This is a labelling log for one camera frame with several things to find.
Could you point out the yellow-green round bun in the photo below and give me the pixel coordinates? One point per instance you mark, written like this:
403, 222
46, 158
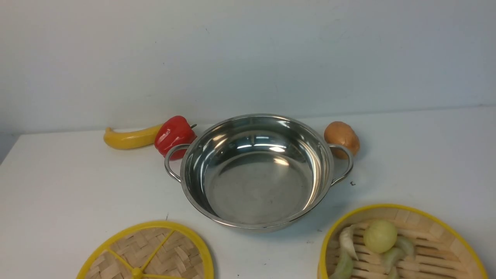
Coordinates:
380, 236

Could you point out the yellow toy banana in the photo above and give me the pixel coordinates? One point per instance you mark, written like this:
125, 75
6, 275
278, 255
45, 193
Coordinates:
130, 140

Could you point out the pale green dumpling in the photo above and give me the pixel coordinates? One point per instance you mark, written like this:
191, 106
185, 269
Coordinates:
346, 240

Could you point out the yellow woven steamer lid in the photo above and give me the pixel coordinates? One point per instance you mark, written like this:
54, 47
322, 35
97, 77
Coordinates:
152, 250

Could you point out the red toy bell pepper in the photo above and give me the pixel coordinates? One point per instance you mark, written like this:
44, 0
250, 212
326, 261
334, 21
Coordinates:
173, 132

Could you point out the brown toy potato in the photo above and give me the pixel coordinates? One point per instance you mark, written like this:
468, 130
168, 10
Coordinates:
340, 133

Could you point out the yellow bamboo steamer basket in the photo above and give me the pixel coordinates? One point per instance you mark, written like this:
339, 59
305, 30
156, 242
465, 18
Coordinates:
441, 253

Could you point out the stainless steel pot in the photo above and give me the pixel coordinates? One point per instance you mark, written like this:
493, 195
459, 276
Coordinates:
258, 172

